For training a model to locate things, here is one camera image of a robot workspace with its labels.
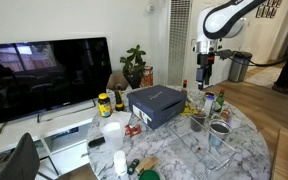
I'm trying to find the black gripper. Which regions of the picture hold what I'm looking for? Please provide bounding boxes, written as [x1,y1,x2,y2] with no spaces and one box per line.
[195,52,216,91]

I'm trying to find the navy blue cardboard box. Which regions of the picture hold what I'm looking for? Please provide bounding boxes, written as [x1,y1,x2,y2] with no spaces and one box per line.
[127,84,187,130]

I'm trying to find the orange game box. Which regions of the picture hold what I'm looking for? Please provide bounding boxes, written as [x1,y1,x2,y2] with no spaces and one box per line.
[140,65,154,88]

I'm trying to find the white cup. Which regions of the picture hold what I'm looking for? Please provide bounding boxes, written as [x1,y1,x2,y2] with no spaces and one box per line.
[99,116,127,150]

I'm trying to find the white door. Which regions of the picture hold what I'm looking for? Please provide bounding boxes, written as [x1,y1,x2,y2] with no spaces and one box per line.
[183,0,248,90]

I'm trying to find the hot sauce bottle red cap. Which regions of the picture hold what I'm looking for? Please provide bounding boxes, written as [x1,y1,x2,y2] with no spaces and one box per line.
[181,79,189,96]

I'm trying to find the white bottle blue cap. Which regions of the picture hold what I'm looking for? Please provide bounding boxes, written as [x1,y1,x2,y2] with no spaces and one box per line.
[203,94,216,118]

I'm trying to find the green bottle red cap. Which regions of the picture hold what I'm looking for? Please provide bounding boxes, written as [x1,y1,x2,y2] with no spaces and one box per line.
[213,87,226,113]

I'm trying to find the yellow packet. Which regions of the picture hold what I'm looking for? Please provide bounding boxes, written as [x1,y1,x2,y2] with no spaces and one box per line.
[180,101,198,117]

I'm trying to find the purple and red snack jar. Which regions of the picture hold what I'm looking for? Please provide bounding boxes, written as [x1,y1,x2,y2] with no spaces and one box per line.
[218,109,233,128]

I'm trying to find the clear acrylic tray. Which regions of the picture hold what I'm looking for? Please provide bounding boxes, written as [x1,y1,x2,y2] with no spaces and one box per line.
[168,114,237,173]

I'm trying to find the green potted plant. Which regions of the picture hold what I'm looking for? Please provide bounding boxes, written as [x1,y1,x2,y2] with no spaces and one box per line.
[119,44,147,89]

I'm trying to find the red snack packet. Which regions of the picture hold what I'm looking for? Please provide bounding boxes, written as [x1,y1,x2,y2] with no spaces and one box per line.
[124,124,142,137]

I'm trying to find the dark bottle with yellow label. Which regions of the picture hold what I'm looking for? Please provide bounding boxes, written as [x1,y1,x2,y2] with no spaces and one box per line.
[113,83,126,112]

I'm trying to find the brown paper bag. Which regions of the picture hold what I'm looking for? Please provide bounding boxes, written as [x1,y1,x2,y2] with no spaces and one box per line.
[106,73,129,92]

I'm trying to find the wooden block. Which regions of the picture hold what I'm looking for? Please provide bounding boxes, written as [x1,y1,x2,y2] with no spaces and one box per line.
[135,156,159,174]

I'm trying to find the yellow lid vitamin bottle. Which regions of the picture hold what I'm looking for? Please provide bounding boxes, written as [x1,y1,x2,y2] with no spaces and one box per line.
[97,92,113,118]

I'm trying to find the small dark toy car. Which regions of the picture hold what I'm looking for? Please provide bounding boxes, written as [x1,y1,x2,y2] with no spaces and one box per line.
[127,158,141,176]

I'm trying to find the wooden bench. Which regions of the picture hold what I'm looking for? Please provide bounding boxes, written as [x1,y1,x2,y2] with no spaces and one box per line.
[272,128,288,180]

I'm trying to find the small white pill bottle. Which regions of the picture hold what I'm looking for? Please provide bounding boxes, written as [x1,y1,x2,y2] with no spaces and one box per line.
[113,150,128,177]

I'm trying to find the black remote control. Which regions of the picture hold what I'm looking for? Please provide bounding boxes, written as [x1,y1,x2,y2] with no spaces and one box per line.
[87,136,106,149]

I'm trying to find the black flat screen television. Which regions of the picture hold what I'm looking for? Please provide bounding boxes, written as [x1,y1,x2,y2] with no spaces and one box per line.
[0,36,113,124]

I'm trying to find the white television stand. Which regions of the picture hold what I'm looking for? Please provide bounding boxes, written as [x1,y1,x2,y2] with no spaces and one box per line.
[0,106,102,176]

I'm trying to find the black chair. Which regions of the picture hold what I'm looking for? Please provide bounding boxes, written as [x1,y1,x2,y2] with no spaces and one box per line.
[0,132,53,180]

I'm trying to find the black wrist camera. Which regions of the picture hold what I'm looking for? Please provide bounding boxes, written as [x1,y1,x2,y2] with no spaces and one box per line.
[216,49,234,60]

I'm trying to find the white wall heater grille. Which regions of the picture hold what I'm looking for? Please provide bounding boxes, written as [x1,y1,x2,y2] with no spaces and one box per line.
[166,0,192,87]

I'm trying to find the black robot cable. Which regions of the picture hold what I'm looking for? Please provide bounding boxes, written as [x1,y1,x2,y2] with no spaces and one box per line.
[228,43,288,68]

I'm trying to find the white wall thermostat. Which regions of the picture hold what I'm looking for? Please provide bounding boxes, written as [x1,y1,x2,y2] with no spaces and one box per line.
[146,3,156,14]

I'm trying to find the framed pictures on wall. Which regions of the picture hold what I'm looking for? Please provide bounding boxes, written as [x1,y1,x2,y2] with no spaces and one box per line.
[255,0,280,19]

